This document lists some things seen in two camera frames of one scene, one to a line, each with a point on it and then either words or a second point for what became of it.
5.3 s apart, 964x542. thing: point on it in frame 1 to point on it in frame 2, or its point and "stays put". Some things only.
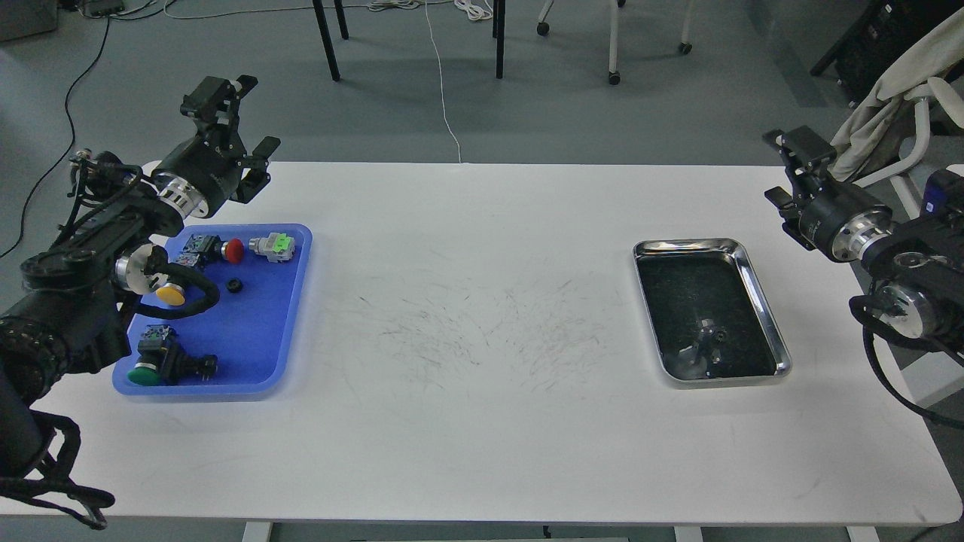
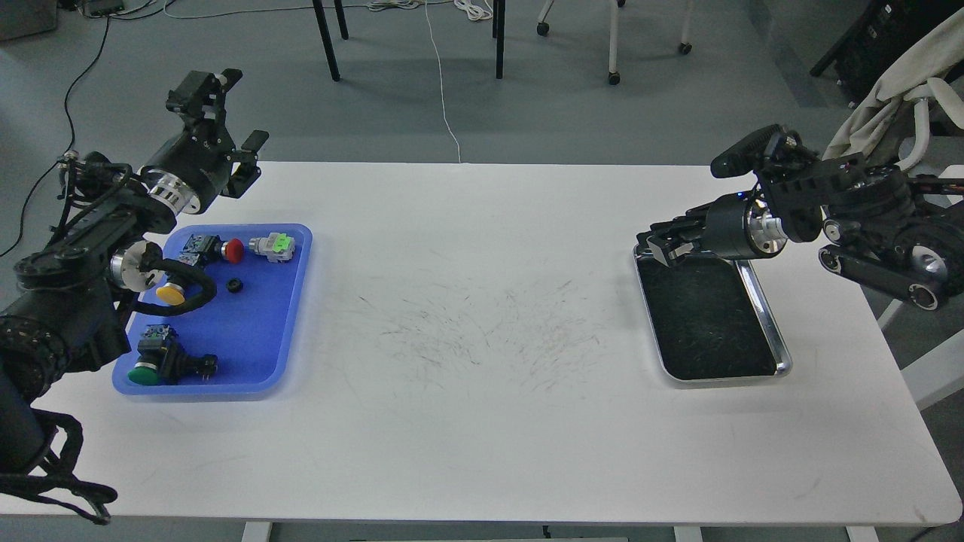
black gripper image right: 840,220 to 737,228
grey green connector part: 276,246 stays put
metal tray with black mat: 707,320 stays put
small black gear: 234,285 stays put
